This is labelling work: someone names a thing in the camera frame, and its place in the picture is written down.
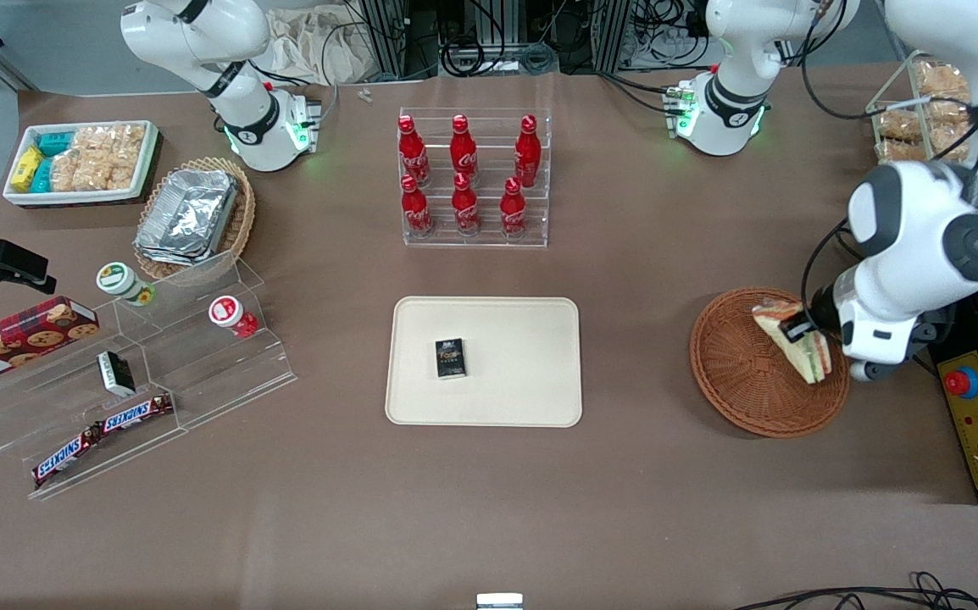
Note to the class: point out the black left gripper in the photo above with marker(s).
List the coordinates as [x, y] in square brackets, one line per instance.
[821, 310]

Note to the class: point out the triangular sandwich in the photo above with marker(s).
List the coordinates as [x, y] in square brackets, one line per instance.
[811, 363]

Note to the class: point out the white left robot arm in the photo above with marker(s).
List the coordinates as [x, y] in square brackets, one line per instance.
[913, 229]

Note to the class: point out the round brown wicker basket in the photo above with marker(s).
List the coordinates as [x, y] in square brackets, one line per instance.
[735, 373]

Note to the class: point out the oval light wicker basket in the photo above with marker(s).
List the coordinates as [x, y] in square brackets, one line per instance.
[241, 220]

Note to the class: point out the beige plastic tray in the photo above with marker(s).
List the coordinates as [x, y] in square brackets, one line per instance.
[523, 364]

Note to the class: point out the red cookie box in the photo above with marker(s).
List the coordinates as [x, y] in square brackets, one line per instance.
[23, 339]

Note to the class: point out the white plastic crate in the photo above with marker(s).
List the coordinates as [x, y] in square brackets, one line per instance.
[74, 197]

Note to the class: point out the teal snack pack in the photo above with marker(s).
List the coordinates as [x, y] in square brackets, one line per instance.
[55, 142]
[41, 176]

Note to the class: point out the green lid yogurt cup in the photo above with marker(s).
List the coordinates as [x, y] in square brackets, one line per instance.
[120, 281]

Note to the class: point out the yellow snack pack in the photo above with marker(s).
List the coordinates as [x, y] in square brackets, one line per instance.
[25, 168]

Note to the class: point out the clear bag rice crackers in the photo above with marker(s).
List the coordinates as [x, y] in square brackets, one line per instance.
[99, 157]

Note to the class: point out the small black white box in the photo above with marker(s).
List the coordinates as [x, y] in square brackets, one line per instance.
[116, 373]

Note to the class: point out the stacked aluminium foil trays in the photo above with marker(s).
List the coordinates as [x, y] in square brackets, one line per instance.
[188, 216]

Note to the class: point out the red emergency stop button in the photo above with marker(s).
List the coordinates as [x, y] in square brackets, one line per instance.
[960, 382]

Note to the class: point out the snickers chocolate bar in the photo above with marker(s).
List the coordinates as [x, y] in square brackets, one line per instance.
[137, 413]
[65, 456]

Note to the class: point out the wrapped bread pack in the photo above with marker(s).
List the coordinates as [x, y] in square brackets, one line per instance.
[942, 83]
[897, 124]
[894, 151]

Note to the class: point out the red lid yogurt cup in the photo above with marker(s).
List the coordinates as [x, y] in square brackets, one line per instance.
[228, 313]

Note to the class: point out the clear acrylic stepped display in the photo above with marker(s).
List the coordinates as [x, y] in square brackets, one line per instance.
[226, 373]

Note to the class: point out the red cola bottle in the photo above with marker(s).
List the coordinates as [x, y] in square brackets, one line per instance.
[466, 207]
[412, 152]
[463, 148]
[528, 152]
[415, 210]
[513, 212]

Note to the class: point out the clear acrylic bottle rack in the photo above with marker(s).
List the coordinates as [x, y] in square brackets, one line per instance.
[489, 241]

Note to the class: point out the small black box gold print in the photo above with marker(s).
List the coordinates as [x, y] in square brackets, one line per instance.
[451, 359]

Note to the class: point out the beige cloth bag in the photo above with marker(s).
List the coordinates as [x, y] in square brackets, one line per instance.
[319, 47]

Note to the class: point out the small grey metal clip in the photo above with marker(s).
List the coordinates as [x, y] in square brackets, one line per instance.
[365, 95]

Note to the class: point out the white device edge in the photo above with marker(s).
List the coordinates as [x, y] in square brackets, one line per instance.
[499, 602]

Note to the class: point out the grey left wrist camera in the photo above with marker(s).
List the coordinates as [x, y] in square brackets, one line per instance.
[872, 370]

